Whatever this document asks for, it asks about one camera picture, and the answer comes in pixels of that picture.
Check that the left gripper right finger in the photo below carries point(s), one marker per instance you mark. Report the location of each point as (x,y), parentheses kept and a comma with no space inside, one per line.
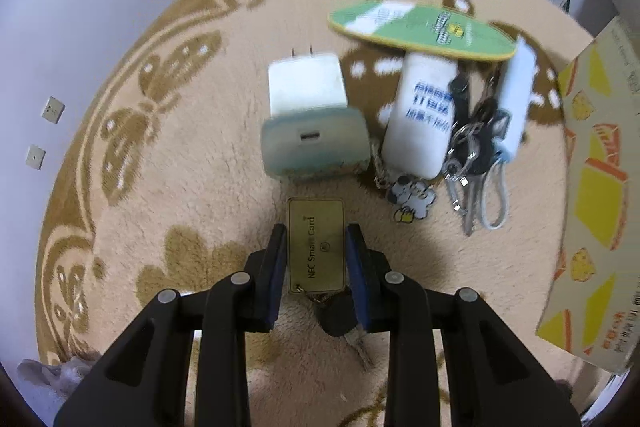
(493,379)

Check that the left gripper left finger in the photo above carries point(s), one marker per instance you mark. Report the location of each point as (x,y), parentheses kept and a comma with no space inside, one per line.
(141,379)

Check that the brown cardboard box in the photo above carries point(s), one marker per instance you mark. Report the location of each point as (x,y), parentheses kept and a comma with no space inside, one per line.
(592,310)

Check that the cartoon dog keychain charm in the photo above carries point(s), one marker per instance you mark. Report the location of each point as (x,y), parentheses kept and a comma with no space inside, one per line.
(411,197)

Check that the key bunch with black fob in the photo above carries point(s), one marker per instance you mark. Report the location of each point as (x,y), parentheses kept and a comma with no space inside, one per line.
(474,168)

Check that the gold NFC smart card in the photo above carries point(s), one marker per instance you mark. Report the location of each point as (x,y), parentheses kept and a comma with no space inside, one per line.
(316,246)

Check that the white power bank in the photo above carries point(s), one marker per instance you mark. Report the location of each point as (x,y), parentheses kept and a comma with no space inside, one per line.
(420,127)

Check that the white charger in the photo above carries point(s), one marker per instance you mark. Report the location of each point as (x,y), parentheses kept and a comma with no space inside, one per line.
(312,131)

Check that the beige patterned round rug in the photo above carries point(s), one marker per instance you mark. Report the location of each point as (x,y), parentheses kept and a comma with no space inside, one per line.
(163,185)

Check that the green oval fan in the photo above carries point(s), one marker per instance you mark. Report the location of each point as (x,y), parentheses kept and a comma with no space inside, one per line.
(423,28)

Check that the white wall socket lower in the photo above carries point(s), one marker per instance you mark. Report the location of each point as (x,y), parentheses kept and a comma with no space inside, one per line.
(34,157)

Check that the white wall socket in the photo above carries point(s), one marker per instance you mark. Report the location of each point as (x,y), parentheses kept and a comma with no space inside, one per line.
(34,157)
(53,110)

